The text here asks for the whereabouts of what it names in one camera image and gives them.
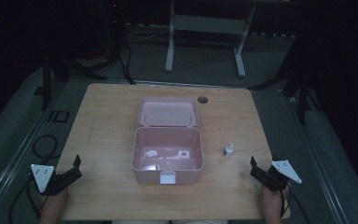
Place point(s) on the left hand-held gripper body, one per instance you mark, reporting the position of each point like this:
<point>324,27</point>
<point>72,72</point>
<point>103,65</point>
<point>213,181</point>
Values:
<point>48,182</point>

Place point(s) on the small white dropper bottle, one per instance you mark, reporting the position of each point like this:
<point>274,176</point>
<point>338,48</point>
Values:
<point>228,151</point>

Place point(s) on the white tape roll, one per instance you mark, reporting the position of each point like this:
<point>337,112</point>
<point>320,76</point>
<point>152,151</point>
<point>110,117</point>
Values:
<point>184,154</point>

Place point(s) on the white metal desk frame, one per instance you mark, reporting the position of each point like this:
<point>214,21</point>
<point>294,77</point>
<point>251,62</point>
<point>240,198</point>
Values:
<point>205,24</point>

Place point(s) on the person's right hand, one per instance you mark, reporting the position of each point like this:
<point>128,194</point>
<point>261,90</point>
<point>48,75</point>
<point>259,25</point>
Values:
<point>272,200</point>

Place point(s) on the white gauze pad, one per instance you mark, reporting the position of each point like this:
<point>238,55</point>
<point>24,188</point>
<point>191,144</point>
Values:
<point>149,167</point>

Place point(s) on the person's light clothing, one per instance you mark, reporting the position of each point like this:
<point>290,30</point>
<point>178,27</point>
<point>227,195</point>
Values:
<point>167,222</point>

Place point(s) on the black metal stand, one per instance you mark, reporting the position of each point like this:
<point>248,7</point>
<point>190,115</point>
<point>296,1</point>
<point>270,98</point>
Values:
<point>298,81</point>
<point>51,74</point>

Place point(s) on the person's left hand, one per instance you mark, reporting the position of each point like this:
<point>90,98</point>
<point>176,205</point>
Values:
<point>55,203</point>

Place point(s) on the white cotton ball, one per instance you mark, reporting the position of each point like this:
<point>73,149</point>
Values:
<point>151,153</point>

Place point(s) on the black computer tower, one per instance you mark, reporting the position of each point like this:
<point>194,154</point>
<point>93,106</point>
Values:
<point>115,28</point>

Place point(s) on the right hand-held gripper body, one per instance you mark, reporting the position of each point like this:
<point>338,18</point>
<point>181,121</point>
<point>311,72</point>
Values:
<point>278,175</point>

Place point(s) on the pink plastic storage box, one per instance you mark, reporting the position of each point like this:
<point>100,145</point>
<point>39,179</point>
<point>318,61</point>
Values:
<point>167,140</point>

